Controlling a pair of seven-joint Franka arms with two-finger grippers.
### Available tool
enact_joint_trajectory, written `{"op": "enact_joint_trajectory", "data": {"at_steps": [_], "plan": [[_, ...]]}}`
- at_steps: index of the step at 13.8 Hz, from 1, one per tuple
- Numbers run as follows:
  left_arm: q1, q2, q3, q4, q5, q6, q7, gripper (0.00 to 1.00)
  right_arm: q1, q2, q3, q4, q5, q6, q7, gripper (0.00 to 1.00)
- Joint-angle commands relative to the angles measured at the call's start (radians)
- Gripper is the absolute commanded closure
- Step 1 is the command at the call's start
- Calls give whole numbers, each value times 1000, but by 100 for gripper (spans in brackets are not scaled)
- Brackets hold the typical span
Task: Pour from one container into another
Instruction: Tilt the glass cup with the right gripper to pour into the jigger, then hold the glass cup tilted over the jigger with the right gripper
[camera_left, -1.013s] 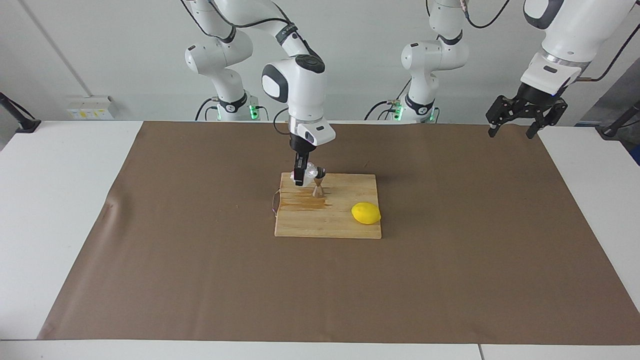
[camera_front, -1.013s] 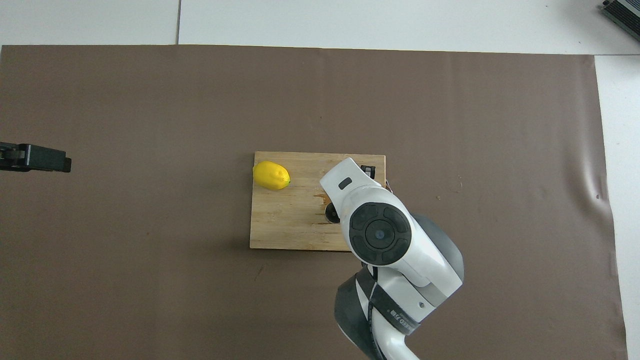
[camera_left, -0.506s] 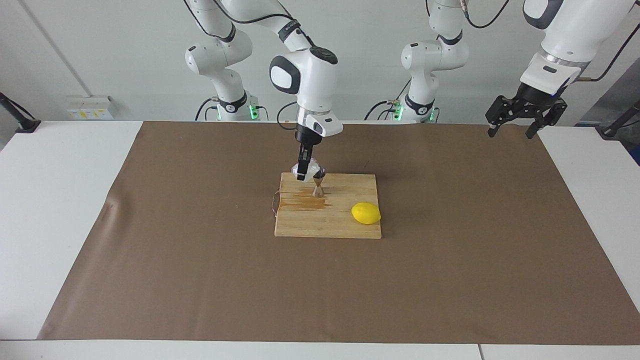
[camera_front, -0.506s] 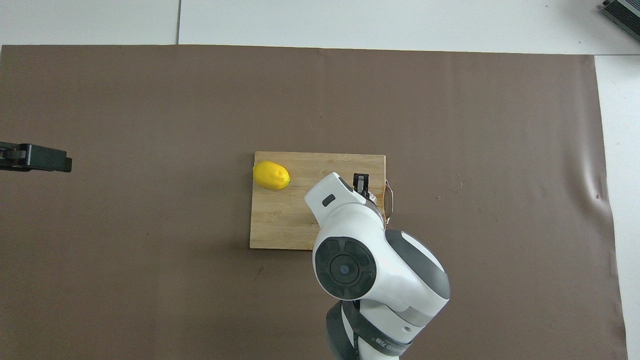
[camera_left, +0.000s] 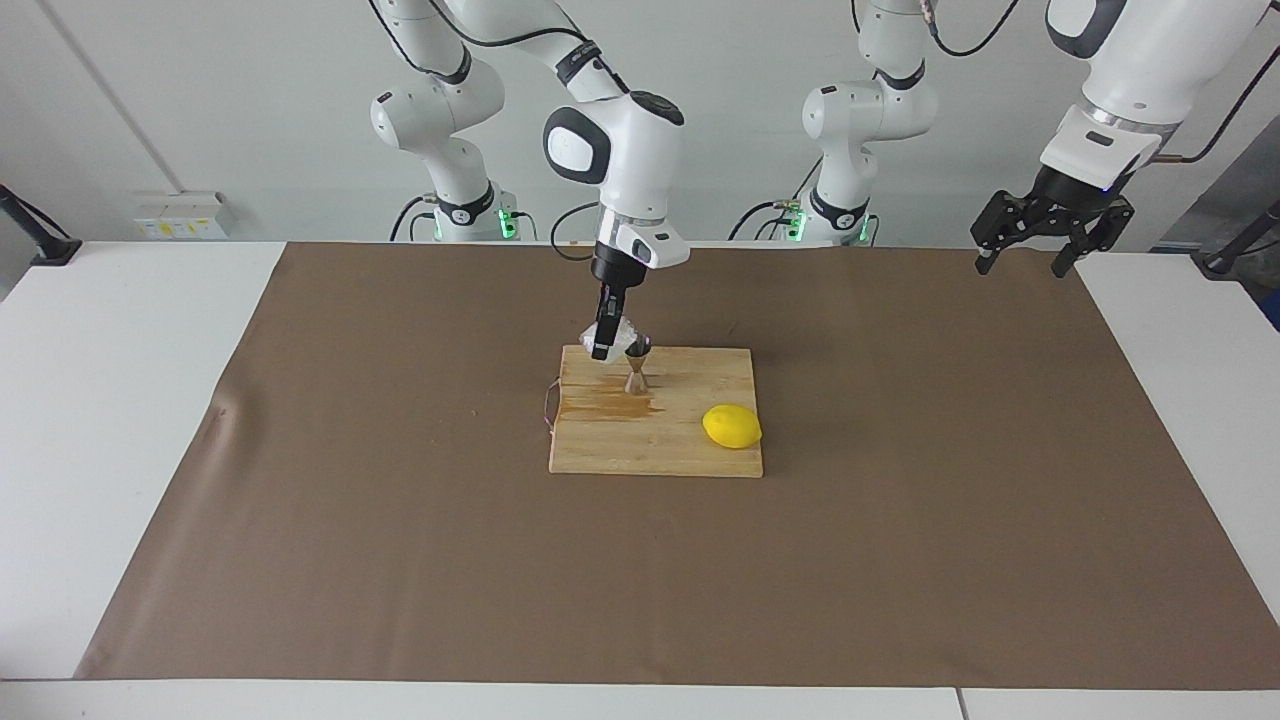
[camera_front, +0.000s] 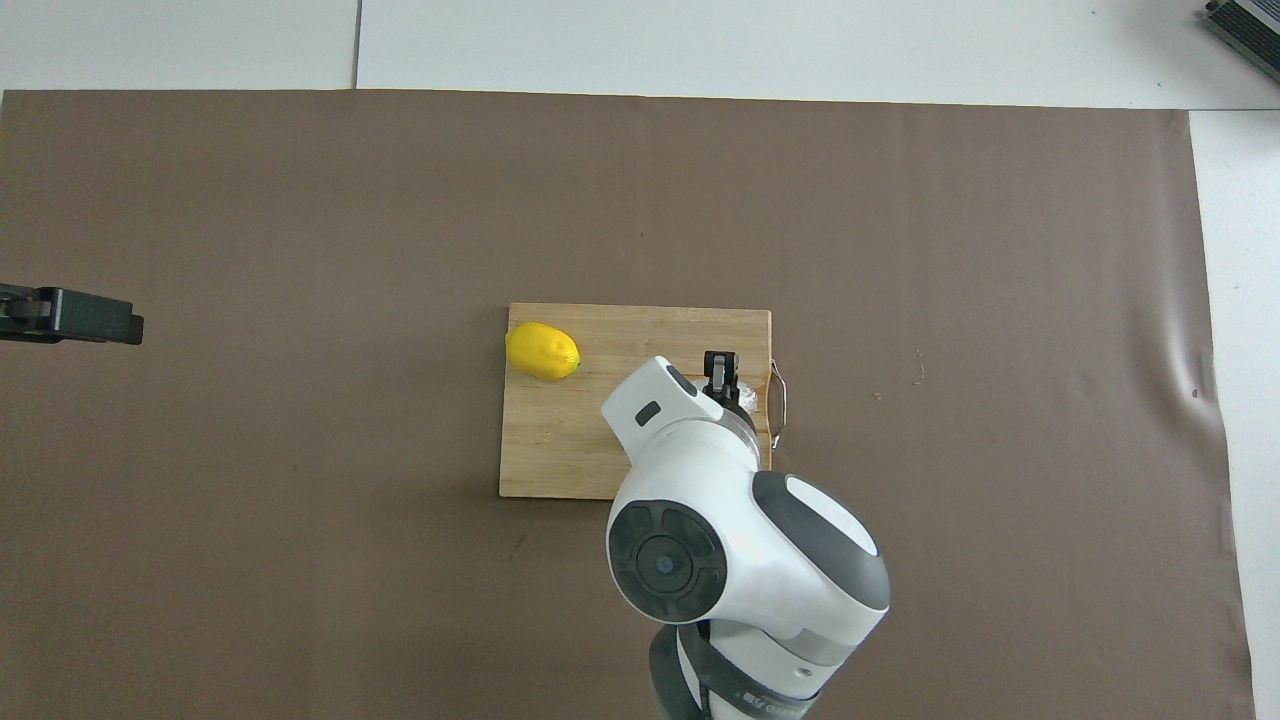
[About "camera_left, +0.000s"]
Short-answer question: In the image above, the black base cable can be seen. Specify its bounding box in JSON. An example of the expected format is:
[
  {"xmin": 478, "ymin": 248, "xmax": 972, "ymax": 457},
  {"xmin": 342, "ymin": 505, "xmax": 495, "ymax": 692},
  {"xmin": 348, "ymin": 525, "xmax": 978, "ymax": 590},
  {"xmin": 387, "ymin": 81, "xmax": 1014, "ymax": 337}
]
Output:
[
  {"xmin": 390, "ymin": 195, "xmax": 441, "ymax": 243},
  {"xmin": 728, "ymin": 150, "xmax": 823, "ymax": 243}
]

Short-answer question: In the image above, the white wall socket box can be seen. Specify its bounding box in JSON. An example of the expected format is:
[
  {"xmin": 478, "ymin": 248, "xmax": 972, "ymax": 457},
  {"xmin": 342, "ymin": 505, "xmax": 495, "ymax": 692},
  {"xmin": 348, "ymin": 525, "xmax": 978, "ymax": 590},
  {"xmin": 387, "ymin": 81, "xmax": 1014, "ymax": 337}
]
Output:
[{"xmin": 133, "ymin": 190, "xmax": 239, "ymax": 241}]

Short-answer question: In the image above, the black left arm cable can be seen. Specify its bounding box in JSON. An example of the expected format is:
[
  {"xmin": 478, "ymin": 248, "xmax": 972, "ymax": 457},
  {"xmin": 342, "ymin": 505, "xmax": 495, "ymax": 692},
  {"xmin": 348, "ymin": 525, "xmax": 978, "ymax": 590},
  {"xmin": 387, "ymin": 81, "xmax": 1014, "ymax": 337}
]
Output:
[{"xmin": 1160, "ymin": 45, "xmax": 1280, "ymax": 163}]

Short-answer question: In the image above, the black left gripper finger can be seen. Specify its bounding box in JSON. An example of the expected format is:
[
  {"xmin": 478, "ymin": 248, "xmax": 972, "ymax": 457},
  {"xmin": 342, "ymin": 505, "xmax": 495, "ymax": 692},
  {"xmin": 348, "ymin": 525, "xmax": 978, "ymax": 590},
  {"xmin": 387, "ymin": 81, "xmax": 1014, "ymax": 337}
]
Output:
[
  {"xmin": 972, "ymin": 192, "xmax": 1039, "ymax": 276},
  {"xmin": 1050, "ymin": 198, "xmax": 1136, "ymax": 279}
]

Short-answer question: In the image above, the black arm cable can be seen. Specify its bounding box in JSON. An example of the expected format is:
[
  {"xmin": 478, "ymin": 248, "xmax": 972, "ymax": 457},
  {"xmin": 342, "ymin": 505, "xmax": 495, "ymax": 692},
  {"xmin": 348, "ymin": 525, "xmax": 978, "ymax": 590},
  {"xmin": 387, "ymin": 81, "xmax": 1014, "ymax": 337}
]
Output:
[
  {"xmin": 550, "ymin": 200, "xmax": 601, "ymax": 263},
  {"xmin": 1160, "ymin": 45, "xmax": 1280, "ymax": 163}
]

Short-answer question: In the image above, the wooden cutting board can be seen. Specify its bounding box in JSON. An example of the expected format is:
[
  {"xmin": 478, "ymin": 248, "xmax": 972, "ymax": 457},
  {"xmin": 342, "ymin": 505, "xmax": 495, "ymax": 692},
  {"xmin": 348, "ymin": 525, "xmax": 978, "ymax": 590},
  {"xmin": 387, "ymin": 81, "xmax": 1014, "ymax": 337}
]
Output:
[{"xmin": 542, "ymin": 345, "xmax": 764, "ymax": 479}]

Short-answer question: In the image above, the yellow lemon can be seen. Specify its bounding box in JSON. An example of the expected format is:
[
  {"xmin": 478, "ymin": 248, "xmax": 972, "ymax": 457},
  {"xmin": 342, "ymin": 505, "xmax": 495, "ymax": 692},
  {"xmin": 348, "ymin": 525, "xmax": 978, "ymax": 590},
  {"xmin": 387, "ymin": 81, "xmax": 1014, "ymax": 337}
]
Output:
[{"xmin": 702, "ymin": 404, "xmax": 763, "ymax": 450}]

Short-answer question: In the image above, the black clamp stand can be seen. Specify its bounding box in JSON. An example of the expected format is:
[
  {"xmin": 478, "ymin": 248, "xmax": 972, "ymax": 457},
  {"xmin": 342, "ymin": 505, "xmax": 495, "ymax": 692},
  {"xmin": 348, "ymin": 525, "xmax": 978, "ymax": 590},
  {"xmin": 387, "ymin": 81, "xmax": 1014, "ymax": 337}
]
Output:
[
  {"xmin": 0, "ymin": 183, "xmax": 83, "ymax": 267},
  {"xmin": 1195, "ymin": 200, "xmax": 1280, "ymax": 279}
]

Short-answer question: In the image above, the brown paper table mat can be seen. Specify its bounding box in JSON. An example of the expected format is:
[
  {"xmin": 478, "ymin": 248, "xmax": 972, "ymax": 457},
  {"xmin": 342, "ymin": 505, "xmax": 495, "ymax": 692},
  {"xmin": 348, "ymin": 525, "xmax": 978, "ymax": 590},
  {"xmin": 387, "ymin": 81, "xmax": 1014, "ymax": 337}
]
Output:
[{"xmin": 75, "ymin": 242, "xmax": 1280, "ymax": 691}]

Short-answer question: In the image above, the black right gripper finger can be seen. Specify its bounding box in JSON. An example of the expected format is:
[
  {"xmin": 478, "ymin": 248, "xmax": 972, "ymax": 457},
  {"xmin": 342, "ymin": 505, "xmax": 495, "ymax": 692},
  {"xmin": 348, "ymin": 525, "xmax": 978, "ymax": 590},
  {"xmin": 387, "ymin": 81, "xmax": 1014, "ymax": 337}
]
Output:
[{"xmin": 592, "ymin": 286, "xmax": 626, "ymax": 361}]

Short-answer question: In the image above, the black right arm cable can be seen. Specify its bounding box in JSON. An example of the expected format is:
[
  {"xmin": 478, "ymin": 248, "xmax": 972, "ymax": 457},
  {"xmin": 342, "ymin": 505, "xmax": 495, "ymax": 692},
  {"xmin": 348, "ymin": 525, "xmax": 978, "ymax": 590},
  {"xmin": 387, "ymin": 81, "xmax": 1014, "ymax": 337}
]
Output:
[{"xmin": 550, "ymin": 200, "xmax": 601, "ymax": 263}]

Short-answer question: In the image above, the clear glass cup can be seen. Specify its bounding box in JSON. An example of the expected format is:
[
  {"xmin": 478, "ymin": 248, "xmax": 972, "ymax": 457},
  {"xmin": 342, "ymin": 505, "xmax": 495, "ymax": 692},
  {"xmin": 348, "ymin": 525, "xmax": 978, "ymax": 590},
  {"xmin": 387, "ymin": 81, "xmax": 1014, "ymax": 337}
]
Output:
[{"xmin": 580, "ymin": 318, "xmax": 643, "ymax": 359}]

